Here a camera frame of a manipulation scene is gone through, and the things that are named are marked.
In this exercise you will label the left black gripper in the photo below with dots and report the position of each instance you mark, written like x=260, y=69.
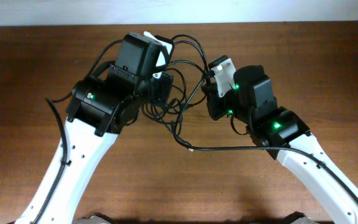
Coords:
x=165, y=83

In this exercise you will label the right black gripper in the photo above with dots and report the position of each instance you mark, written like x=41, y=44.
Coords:
x=213, y=104

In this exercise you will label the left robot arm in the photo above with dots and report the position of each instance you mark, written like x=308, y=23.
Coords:
x=108, y=99

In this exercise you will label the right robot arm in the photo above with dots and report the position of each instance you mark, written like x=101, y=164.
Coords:
x=246, y=94

